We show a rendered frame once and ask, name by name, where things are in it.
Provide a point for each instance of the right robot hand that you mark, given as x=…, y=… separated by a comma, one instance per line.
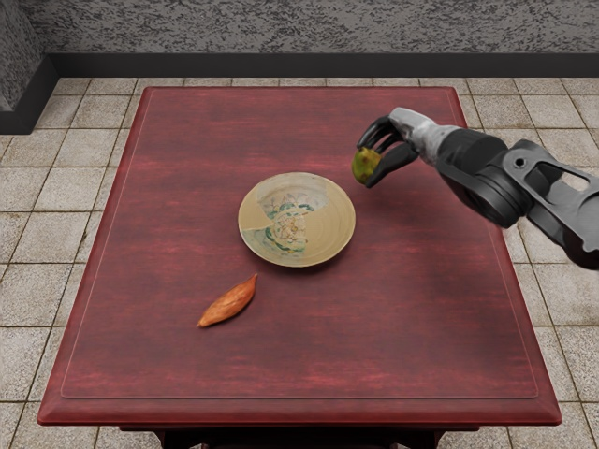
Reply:
x=421, y=132

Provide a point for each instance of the green round fruit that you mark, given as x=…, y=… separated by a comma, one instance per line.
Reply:
x=365, y=164

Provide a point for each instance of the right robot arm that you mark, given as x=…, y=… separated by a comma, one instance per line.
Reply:
x=515, y=182

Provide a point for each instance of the beige patterned plate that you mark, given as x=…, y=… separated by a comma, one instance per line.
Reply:
x=296, y=220

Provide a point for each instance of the orange pointed fruit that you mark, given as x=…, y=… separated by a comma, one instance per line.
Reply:
x=229, y=302

